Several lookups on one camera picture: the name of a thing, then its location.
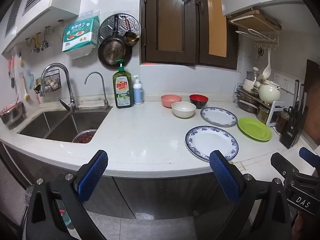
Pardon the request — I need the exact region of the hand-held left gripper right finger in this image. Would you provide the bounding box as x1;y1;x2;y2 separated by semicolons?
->
209;150;293;240

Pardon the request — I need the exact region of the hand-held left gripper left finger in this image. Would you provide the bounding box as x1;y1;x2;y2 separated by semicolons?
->
25;150;109;240

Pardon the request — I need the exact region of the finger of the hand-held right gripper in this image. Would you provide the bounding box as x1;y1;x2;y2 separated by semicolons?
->
299;147;320;178
271;152;301;181

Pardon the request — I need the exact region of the blue patterned white plate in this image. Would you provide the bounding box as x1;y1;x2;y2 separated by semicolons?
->
185;126;239;162
200;107;238;127

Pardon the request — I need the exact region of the green plate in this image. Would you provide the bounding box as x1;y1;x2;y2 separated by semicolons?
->
237;117;272;142

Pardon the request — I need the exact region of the white bowl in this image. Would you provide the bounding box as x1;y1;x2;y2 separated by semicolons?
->
171;101;197;118

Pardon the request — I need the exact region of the red and black bowl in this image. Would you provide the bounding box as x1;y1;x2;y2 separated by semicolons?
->
189;94;209;109

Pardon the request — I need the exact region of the person's right hand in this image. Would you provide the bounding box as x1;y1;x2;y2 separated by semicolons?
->
292;210;316;240

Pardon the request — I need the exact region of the black knife block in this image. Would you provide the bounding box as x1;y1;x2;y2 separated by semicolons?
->
279;97;309;149

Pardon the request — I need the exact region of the steel strainer with red fruit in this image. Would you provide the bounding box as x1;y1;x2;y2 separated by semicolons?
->
72;129;98;144

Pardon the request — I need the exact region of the glass jar with dark contents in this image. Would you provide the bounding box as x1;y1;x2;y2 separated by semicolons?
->
277;109;289;133

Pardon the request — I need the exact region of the white pot rack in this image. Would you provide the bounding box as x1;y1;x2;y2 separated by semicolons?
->
234;82;285;127

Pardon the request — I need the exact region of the small stainless steel pot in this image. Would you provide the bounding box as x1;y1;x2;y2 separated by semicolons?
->
256;105;272;124

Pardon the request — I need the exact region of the dark brown board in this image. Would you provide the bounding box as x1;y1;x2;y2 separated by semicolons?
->
304;59;320;147

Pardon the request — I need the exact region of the grey base cabinet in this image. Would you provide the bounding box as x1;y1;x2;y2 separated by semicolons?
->
0;142;250;220

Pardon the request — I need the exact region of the stainless steel sink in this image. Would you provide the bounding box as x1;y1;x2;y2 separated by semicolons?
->
17;106;113;144

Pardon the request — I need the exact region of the wide stainless steel pot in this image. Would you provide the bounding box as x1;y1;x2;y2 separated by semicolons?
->
236;91;260;114

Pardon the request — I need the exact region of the cream ceramic kettle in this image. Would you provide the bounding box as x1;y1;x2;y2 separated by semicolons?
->
258;80;281;105

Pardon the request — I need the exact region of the tall steel kitchen faucet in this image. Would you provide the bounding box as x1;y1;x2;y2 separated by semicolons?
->
40;63;78;112

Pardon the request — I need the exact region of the thin steel gooseneck faucet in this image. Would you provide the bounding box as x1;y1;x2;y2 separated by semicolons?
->
84;72;110;110

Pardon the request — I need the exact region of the green dish soap bottle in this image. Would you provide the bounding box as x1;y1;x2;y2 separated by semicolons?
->
112;59;134;109

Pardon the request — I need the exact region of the cream pot with glass lid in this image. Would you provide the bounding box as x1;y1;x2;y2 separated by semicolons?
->
243;67;260;93

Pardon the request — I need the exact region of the white soup ladle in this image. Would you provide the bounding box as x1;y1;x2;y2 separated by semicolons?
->
262;47;272;79

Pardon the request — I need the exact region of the white and blue pump bottle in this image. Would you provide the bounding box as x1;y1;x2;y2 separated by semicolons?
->
133;75;144;105

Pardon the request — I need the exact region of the steel bowl with pink rim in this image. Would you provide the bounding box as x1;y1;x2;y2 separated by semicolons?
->
0;101;26;130

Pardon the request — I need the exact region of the yellow dish brush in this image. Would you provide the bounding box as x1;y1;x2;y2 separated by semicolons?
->
20;76;32;103

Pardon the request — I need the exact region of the dark frying pan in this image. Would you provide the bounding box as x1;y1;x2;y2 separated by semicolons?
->
98;15;132;70

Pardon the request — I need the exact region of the pink hanging utensil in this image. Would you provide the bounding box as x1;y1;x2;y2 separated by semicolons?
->
7;56;16;89

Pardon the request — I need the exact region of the brass ladle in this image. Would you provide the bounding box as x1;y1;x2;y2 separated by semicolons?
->
124;16;140;46

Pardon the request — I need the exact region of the wooden cutting board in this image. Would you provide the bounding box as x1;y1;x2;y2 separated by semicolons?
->
227;9;282;32

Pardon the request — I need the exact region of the paper towel pack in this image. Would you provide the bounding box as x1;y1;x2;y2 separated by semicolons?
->
62;16;100;60

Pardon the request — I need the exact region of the round metal steamer rack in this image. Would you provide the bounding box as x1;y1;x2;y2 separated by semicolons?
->
99;13;142;46

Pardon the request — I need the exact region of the white wall outlet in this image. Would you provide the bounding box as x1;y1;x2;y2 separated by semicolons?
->
273;72;298;94

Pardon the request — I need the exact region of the black wire basket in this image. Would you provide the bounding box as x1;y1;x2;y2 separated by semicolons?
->
34;69;62;94

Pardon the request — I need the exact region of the white wire hanging shelf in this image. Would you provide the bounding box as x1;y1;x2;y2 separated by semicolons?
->
230;29;280;50

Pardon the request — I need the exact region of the yellow wall hook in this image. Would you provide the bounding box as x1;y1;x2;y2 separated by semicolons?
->
25;32;42;53

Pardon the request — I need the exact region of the dark brown window frame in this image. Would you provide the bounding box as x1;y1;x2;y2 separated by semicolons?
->
140;0;238;70

